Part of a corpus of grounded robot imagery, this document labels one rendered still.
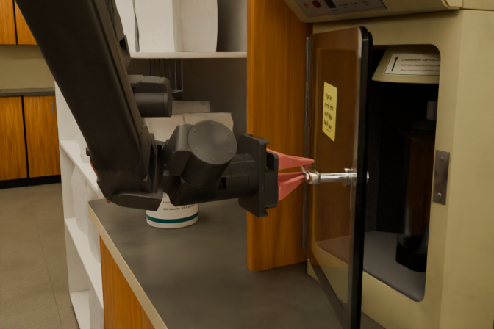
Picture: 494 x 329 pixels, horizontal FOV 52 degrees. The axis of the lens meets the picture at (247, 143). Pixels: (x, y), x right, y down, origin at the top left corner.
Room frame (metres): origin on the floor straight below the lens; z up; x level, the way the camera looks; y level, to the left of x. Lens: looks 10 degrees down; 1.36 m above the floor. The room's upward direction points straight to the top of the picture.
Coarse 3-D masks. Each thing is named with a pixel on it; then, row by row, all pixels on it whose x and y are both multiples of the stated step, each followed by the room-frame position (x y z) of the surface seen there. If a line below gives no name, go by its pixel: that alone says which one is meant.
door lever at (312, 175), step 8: (304, 168) 0.65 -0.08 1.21; (312, 168) 0.65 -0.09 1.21; (344, 168) 0.63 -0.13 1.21; (304, 176) 0.65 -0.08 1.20; (312, 176) 0.62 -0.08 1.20; (320, 176) 0.62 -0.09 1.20; (328, 176) 0.63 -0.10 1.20; (336, 176) 0.63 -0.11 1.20; (344, 176) 0.63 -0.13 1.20; (344, 184) 0.63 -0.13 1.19
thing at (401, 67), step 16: (400, 48) 0.75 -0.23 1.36; (416, 48) 0.73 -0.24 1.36; (432, 48) 0.72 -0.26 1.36; (384, 64) 0.77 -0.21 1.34; (400, 64) 0.74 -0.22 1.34; (416, 64) 0.72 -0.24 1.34; (432, 64) 0.71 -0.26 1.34; (384, 80) 0.75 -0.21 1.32; (400, 80) 0.73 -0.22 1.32; (416, 80) 0.71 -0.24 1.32; (432, 80) 0.70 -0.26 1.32
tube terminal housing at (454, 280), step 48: (480, 0) 0.63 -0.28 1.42; (384, 48) 0.93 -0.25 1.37; (480, 48) 0.63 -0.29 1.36; (480, 96) 0.64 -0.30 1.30; (480, 144) 0.64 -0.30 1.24; (432, 192) 0.64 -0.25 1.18; (480, 192) 0.64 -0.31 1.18; (432, 240) 0.64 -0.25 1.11; (480, 240) 0.65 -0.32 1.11; (384, 288) 0.71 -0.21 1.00; (432, 288) 0.63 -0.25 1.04; (480, 288) 0.65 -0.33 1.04
